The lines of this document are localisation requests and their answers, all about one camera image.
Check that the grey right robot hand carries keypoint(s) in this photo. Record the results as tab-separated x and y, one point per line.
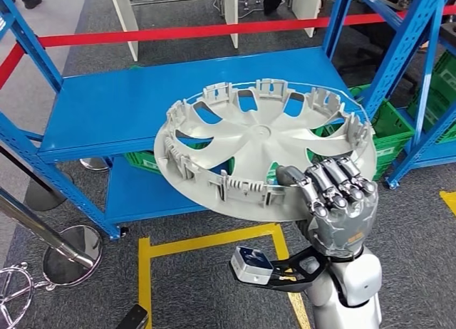
342	223

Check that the grey plastic wheel hubcap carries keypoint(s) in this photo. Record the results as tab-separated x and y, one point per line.
263	143

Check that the blue metal shelf rack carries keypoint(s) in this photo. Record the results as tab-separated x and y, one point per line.
142	105
426	81

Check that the green plastic crate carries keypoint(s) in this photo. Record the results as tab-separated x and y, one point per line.
447	77
142	162
447	128
272	173

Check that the tall open green crate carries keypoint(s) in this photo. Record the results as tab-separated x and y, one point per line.
392	133

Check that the black office chair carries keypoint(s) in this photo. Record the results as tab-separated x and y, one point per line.
370	53

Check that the white desk side panel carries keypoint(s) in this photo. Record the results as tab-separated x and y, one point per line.
306	11

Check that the red barrier belt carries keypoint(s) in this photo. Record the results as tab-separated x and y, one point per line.
178	33

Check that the white desk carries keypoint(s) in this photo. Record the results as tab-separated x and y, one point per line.
124	20

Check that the stool with chrome star base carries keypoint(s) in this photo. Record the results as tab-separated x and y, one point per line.
6	296

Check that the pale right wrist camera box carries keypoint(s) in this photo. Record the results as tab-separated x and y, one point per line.
249	268

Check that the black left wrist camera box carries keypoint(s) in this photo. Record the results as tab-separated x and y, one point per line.
131	318

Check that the chrome stanchion post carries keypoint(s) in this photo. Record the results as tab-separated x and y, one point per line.
72	256
93	164

